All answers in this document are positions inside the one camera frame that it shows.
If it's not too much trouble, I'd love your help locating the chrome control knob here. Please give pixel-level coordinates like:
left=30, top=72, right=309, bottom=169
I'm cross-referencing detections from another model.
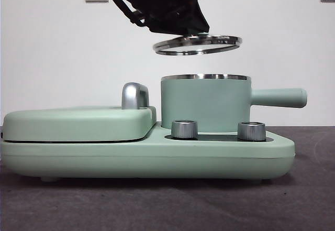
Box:
left=237, top=122, right=267, bottom=141
left=171, top=120, right=199, bottom=139

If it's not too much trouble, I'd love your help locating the mint green griddle lid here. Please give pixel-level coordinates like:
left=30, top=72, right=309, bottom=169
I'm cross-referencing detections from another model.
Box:
left=2, top=106, right=158, bottom=141

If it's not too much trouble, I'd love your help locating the mint green breakfast machine base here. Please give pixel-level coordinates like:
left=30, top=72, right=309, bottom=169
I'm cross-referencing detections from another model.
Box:
left=0, top=122, right=296, bottom=183

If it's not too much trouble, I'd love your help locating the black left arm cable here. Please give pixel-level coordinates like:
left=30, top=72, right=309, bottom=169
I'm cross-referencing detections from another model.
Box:
left=103, top=0, right=148, bottom=28

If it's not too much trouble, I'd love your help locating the chrome griddle lid handle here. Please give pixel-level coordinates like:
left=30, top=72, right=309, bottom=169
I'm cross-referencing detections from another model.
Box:
left=121, top=82, right=150, bottom=110

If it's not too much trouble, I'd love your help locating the mint green pot with handle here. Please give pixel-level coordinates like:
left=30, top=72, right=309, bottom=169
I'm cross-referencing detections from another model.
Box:
left=160, top=73, right=307, bottom=134

